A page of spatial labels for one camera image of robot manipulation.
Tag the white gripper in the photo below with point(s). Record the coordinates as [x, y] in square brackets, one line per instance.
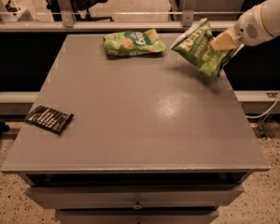
[249, 29]

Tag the black office chair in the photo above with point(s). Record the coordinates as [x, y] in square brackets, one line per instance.
[81, 10]

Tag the dark brown snack packet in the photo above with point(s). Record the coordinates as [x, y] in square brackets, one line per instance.
[49, 119]

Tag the grey drawer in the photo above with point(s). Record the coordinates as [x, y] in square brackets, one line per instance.
[125, 216]
[134, 197]

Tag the grey top drawer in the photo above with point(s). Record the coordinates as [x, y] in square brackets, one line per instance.
[134, 197]

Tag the green jalapeno chip bag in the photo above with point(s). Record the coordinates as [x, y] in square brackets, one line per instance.
[194, 46]

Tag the metal railing frame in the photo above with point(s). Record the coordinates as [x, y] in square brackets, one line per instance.
[165, 15]

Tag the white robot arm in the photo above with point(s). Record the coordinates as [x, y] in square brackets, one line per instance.
[270, 13]

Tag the grey lower drawer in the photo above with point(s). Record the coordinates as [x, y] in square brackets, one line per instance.
[125, 216]

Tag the green rice chip bag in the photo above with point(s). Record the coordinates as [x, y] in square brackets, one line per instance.
[130, 43]

